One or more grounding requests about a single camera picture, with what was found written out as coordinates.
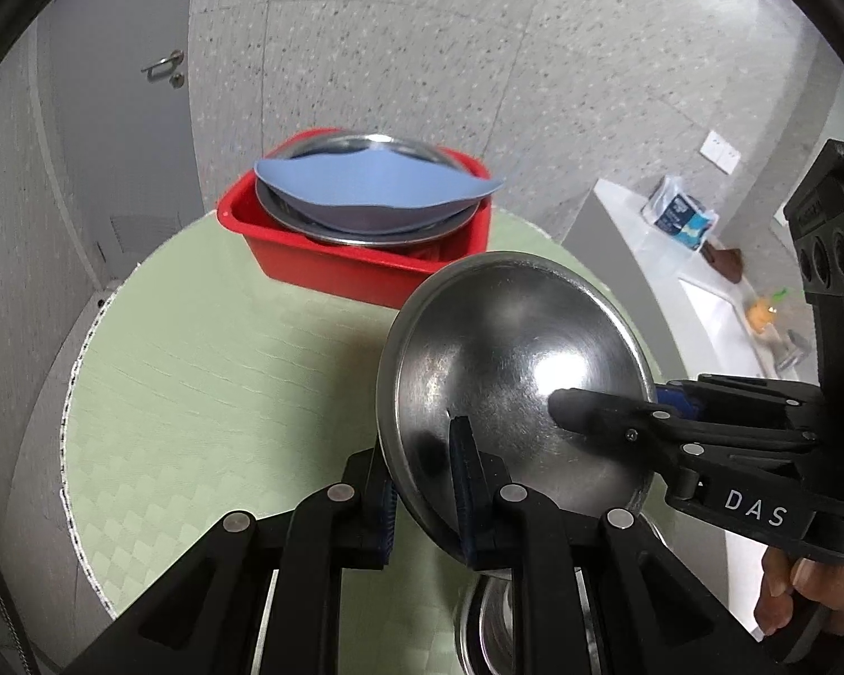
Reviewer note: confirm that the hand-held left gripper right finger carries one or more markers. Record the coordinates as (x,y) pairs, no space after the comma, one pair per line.
(464,478)

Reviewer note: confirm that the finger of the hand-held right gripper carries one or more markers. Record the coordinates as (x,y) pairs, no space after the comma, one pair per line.
(745,401)
(598,416)

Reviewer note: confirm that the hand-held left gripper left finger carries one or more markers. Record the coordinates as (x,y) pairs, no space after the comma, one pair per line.
(373,506)

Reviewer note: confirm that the smooth double-walled steel bowl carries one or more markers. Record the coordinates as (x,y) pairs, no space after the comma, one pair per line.
(506,337)

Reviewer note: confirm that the patterned double-walled steel bowl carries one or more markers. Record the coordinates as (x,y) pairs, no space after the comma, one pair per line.
(489,619)

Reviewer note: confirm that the red plastic basin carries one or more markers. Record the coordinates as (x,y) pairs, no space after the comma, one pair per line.
(323,274)

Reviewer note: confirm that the blue plastic plate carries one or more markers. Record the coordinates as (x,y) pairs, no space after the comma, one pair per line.
(366,179)

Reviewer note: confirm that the large steel bowl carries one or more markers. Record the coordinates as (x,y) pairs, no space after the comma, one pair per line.
(344,146)

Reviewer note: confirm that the person's right hand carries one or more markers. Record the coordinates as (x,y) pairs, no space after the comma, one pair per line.
(781,587)

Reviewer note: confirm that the silver faucet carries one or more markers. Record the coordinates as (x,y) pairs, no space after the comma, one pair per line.
(791,351)

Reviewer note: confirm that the white sink basin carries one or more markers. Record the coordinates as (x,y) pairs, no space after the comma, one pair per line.
(717,330)

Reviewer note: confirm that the small orange bottle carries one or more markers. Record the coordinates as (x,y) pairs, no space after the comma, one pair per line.
(763,311)

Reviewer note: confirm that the brown cloth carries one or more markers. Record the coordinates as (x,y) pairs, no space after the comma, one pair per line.
(726,266)

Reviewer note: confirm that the white sink counter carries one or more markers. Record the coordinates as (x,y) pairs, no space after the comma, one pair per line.
(619,225)

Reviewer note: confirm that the tissue pack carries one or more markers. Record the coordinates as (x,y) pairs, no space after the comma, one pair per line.
(679,214)

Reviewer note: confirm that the green lace-edged tablecloth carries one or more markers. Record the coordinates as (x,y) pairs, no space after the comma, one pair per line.
(218,380)

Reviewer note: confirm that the grey door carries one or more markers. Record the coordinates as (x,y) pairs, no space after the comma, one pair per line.
(112,119)

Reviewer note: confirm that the door lock cylinder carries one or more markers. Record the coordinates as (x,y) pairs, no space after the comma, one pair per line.
(176,80)

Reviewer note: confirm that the white wall outlet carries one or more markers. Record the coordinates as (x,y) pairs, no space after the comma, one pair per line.
(719,151)

